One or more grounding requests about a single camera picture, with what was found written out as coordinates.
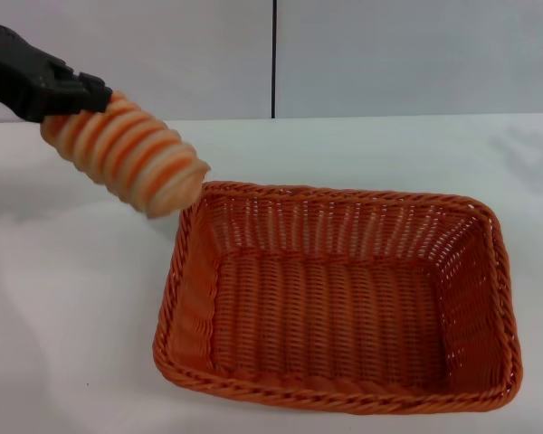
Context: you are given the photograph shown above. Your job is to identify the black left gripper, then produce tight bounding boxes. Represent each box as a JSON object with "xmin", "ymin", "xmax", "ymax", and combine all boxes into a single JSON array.
[{"xmin": 0, "ymin": 24, "xmax": 115, "ymax": 125}]

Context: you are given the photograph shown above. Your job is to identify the orange white striped bread roll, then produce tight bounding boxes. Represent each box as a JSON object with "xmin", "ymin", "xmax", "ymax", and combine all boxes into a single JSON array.
[{"xmin": 39, "ymin": 90, "xmax": 212, "ymax": 221}]

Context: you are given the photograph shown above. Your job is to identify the orange woven plastic basket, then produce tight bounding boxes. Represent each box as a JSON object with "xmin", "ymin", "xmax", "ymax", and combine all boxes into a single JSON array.
[{"xmin": 152, "ymin": 180, "xmax": 524, "ymax": 417}]

